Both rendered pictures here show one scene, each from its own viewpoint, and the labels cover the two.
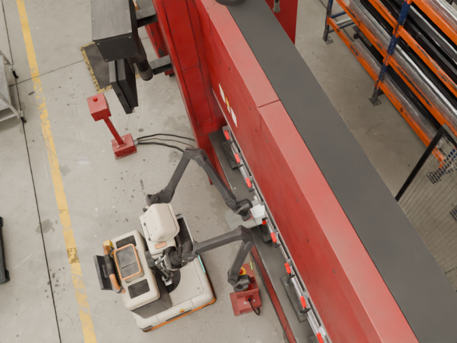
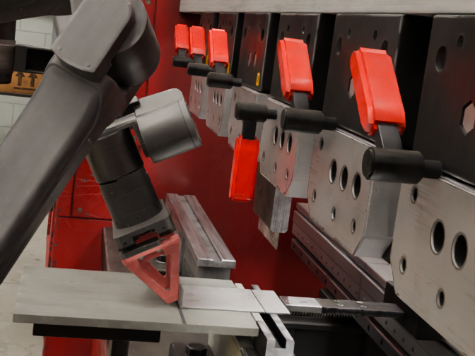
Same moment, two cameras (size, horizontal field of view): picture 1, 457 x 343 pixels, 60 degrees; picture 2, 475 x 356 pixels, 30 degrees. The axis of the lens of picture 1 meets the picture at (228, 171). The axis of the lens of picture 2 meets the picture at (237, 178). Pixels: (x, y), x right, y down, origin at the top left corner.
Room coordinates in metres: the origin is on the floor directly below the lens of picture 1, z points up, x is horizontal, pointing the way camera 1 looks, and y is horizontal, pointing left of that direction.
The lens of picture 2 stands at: (0.06, -0.15, 1.32)
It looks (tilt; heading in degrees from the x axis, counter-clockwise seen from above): 9 degrees down; 0
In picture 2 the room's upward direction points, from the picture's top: 7 degrees clockwise
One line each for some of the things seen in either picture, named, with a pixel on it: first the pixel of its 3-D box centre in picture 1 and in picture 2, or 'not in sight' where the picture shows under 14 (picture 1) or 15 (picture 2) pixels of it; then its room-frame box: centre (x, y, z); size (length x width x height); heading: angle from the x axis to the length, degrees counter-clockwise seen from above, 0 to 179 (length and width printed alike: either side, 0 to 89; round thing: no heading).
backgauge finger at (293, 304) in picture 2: not in sight; (384, 302); (1.12, -0.36, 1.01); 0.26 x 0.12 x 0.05; 101
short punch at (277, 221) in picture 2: not in sight; (272, 199); (1.08, -0.20, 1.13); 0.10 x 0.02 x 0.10; 11
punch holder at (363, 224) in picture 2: (288, 245); (399, 132); (0.72, -0.27, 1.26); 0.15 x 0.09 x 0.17; 11
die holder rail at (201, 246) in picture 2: (237, 153); (193, 247); (1.63, -0.10, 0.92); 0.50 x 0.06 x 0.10; 11
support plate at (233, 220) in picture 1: (245, 216); (133, 299); (1.06, -0.05, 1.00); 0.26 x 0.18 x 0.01; 101
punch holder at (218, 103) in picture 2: (250, 165); (248, 75); (1.31, -0.16, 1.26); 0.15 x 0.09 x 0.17; 11
